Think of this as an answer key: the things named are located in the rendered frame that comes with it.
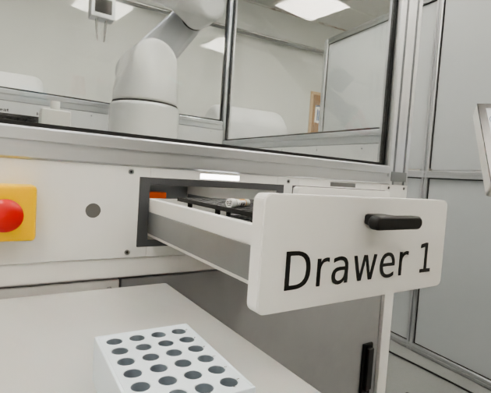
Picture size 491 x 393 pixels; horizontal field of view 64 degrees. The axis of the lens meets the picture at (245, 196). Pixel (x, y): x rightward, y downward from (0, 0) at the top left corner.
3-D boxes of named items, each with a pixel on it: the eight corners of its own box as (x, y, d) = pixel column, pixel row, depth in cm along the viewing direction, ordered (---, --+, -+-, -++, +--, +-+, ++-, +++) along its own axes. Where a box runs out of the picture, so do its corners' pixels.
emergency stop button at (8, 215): (23, 232, 48) (24, 200, 47) (-16, 233, 45) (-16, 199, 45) (22, 229, 50) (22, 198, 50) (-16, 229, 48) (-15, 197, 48)
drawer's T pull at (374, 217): (422, 229, 41) (423, 216, 41) (376, 231, 37) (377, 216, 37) (393, 224, 44) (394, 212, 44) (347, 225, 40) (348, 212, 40)
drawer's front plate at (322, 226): (440, 285, 51) (448, 200, 50) (256, 316, 35) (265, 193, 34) (427, 281, 52) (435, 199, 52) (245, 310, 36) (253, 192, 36)
